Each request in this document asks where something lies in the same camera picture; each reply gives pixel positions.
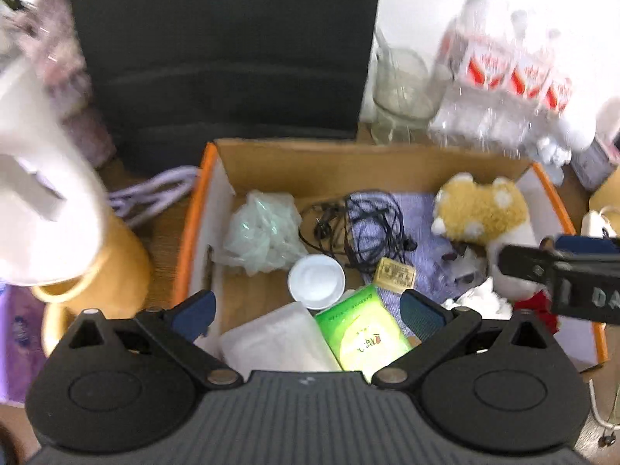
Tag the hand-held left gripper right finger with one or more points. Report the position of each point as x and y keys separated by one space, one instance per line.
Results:
x=424 y=315

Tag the clear plastic bag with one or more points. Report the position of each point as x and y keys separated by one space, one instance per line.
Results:
x=264 y=232

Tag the small white round lid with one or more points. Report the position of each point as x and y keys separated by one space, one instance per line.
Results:
x=316 y=281

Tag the glass cup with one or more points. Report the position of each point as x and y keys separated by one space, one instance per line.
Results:
x=404 y=97

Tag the green tissue packet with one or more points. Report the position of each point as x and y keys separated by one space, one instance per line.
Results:
x=361 y=334

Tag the clear plastic spoon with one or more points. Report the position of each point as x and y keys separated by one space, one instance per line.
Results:
x=382 y=43

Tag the black earphones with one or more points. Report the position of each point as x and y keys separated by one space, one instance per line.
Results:
x=368 y=232

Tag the purple tissue pack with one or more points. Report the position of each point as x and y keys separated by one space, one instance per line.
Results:
x=19 y=348

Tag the small yellow packet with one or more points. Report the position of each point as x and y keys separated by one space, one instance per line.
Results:
x=395 y=275

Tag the yellow mug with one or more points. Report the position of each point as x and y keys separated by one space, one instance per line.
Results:
x=116 y=271

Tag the small grey box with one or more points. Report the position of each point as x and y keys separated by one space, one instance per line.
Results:
x=591 y=164

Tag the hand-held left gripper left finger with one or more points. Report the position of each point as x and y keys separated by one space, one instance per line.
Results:
x=196 y=312

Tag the orange cardboard box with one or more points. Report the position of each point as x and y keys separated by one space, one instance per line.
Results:
x=339 y=169

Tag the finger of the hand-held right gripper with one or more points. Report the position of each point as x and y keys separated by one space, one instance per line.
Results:
x=525 y=264
x=581 y=244

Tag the yellow thermos jug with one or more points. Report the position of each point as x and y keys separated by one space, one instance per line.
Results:
x=608 y=193

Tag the red label water bottle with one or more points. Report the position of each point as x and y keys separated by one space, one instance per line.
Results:
x=525 y=77
x=472 y=58
x=557 y=92

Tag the red rose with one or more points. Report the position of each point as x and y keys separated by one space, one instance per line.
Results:
x=533 y=307

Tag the white detergent bottle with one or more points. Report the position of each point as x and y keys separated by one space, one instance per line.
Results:
x=43 y=193

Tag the white charger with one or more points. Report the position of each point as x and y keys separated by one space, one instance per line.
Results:
x=598 y=223

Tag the translucent plastic container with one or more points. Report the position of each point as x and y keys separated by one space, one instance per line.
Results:
x=271 y=344

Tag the small white round fan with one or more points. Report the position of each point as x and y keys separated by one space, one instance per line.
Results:
x=576 y=131

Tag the yellow white plush toy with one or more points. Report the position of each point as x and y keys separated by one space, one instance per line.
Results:
x=479 y=213

